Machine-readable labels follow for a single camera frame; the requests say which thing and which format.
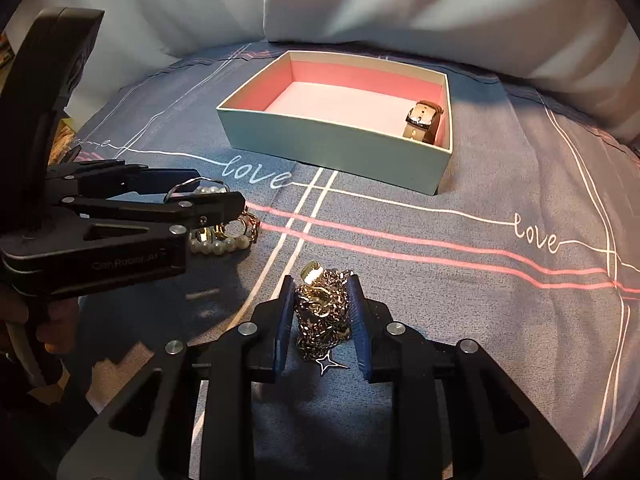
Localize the white pearl bracelet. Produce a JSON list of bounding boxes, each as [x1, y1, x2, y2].
[[186, 185, 263, 257]]

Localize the silver hoop ring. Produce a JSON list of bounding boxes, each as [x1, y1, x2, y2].
[[162, 174, 232, 206]]

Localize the gold chain necklace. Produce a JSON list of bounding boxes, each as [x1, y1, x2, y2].
[[293, 260, 357, 376]]

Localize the person's left hand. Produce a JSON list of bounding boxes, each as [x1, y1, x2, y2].
[[0, 286, 80, 356]]

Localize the white pillow left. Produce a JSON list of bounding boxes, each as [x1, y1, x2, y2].
[[6, 0, 265, 125]]

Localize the white pillow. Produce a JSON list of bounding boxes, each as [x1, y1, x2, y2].
[[6, 0, 265, 125], [264, 0, 639, 143]]

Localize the teal box pink interior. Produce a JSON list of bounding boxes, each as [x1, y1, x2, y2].
[[217, 50, 454, 195]]

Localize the grey plaid bed sheet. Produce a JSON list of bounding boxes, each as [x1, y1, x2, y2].
[[78, 44, 639, 471]]

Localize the brown leather watch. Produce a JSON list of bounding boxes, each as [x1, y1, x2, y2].
[[402, 100, 444, 145]]

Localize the white pillow right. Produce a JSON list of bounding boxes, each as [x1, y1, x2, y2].
[[264, 0, 639, 143]]

